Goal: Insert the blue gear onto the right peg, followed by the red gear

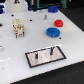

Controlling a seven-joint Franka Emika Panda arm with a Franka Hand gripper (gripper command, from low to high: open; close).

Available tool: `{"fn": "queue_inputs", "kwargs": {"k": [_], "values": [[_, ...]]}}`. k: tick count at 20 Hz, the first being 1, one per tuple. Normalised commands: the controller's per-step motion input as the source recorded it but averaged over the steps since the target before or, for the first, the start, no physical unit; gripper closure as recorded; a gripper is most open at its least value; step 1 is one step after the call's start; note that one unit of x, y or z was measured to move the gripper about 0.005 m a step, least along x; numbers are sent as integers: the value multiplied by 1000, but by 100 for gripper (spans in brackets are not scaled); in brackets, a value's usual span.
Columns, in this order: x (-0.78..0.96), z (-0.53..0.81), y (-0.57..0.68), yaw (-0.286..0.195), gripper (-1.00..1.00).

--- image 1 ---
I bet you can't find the large blue gear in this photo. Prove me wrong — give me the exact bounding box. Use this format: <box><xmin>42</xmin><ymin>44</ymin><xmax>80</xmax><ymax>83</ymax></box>
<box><xmin>46</xmin><ymin>27</ymin><xmax>60</xmax><ymax>37</ymax></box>

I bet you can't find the small red gear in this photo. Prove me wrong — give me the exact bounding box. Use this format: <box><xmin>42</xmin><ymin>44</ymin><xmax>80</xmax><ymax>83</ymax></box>
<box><xmin>54</xmin><ymin>19</ymin><xmax>63</xmax><ymax>27</ymax></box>

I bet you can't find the white assembly board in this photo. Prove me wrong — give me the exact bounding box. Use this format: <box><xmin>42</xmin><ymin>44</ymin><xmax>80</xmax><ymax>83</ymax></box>
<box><xmin>0</xmin><ymin>10</ymin><xmax>84</xmax><ymax>84</ymax></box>

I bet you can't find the beige connector block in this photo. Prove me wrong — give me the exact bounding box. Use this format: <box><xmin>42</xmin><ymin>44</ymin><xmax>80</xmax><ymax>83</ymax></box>
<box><xmin>13</xmin><ymin>18</ymin><xmax>24</xmax><ymax>37</ymax></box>

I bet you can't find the small blue part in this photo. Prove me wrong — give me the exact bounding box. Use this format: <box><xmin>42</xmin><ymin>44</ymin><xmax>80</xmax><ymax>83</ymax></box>
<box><xmin>48</xmin><ymin>6</ymin><xmax>58</xmax><ymax>13</ymax></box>

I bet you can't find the white bottle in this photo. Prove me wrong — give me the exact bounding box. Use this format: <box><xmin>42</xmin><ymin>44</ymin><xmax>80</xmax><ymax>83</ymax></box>
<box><xmin>5</xmin><ymin>0</ymin><xmax>27</xmax><ymax>13</ymax></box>

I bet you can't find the black framed peg base plate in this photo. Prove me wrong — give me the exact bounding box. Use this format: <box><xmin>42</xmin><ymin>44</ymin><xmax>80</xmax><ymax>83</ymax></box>
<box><xmin>26</xmin><ymin>46</ymin><xmax>66</xmax><ymax>68</ymax></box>

